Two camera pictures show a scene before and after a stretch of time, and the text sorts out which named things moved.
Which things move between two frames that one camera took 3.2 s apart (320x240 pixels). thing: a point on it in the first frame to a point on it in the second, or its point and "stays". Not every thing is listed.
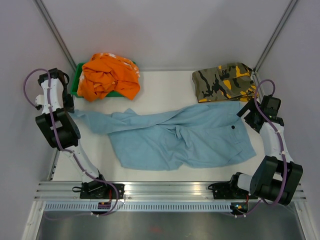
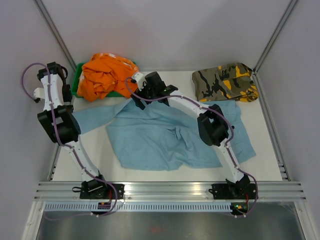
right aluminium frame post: (291, 6) stays
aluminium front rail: (63, 190) stays
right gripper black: (252, 107) to (138, 102)
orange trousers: (106, 73) stays
